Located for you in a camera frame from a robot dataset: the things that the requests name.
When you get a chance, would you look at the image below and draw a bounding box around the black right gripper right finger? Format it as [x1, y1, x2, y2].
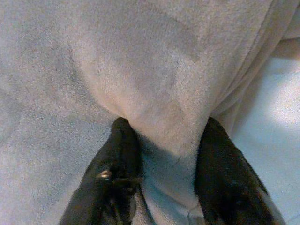
[194, 116, 287, 225]

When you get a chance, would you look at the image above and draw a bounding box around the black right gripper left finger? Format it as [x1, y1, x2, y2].
[58, 116, 144, 225]

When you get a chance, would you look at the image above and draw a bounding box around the grey plush pillow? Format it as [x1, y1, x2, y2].
[0, 0, 300, 225]

